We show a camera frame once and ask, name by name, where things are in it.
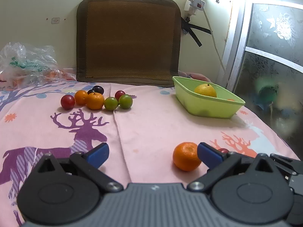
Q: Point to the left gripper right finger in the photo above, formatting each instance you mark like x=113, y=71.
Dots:
x=220, y=166

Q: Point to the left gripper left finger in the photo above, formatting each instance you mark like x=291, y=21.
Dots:
x=88, y=164

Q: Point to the pink deer bedsheet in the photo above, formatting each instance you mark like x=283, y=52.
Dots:
x=141, y=139

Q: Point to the green plastic bowl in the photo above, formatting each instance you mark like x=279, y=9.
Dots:
x=206, y=106

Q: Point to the large orange mandarin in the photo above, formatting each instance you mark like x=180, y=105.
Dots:
x=95, y=101

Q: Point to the green plum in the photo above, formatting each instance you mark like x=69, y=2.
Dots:
x=111, y=103
x=125, y=101

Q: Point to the red plum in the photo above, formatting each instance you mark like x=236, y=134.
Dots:
x=67, y=102
x=119, y=93

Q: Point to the dark purple plum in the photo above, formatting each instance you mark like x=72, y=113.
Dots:
x=90, y=91
x=98, y=89

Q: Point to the yellow lemon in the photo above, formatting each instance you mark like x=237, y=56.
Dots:
x=206, y=89

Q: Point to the frosted glass sliding door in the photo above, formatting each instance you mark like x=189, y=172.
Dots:
x=264, y=63

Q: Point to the clear plastic bag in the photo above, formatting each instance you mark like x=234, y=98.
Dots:
x=23, y=65

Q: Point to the brown seat cushion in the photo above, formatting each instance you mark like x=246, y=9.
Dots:
x=135, y=42

